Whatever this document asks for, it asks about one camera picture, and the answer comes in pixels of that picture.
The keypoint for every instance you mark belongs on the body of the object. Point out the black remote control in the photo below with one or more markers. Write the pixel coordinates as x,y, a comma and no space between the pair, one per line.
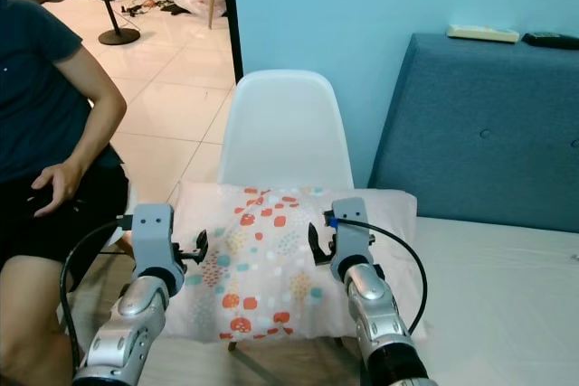
552,40

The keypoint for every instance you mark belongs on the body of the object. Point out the white remote control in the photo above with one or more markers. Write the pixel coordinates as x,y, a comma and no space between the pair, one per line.
479,33

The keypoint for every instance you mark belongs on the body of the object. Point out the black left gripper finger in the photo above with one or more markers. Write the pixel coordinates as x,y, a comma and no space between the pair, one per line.
200,247

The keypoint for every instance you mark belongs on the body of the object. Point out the white plastic chair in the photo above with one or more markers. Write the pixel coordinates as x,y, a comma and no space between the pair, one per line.
285,128

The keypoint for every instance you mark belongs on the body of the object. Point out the black door frame strip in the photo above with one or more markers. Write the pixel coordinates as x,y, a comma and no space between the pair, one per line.
229,6

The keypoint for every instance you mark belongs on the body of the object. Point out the person in navy t-shirt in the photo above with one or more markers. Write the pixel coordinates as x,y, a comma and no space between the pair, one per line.
36,88

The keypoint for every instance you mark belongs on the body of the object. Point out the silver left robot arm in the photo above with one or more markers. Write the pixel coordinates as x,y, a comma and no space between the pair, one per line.
122,341

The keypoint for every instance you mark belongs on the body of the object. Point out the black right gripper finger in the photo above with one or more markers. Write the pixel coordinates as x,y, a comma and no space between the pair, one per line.
315,243

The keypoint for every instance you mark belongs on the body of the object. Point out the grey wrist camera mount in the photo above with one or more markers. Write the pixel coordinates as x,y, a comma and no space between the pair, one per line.
351,232
154,232

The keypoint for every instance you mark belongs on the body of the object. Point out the white pillow with coloured dots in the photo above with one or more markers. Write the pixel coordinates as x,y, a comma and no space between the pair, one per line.
262,259

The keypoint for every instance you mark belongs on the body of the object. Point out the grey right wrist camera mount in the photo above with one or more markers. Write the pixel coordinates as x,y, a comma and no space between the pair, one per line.
351,232

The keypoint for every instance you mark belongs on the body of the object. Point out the blue upholstered headboard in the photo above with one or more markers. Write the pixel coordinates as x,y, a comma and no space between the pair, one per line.
479,133

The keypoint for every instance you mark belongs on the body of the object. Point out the person's bare forearm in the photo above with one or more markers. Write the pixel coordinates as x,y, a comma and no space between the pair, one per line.
99,137

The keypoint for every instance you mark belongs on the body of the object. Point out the person's hand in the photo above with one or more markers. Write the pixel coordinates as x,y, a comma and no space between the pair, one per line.
65,183

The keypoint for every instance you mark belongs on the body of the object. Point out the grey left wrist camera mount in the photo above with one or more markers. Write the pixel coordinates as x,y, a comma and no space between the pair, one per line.
154,232

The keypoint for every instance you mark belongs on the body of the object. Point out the bed with light sheet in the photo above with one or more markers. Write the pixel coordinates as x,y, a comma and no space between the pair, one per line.
507,314

